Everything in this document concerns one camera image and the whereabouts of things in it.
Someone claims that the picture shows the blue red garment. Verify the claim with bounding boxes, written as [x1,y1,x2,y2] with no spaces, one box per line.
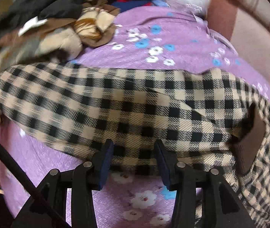
[111,0,169,12]

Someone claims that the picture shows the black beige checkered coat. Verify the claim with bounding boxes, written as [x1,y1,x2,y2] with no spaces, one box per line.
[0,63,270,227]

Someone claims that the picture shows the pink padded headboard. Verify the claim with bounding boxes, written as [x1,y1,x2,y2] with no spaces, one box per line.
[207,0,270,79]

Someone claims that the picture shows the brown beige patterned garment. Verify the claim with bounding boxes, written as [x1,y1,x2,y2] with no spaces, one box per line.
[0,0,120,125]

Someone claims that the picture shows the black cable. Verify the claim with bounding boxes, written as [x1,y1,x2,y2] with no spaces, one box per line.
[0,127,72,228]

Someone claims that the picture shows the purple floral bed sheet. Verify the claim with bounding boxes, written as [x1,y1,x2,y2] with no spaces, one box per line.
[0,7,270,227]

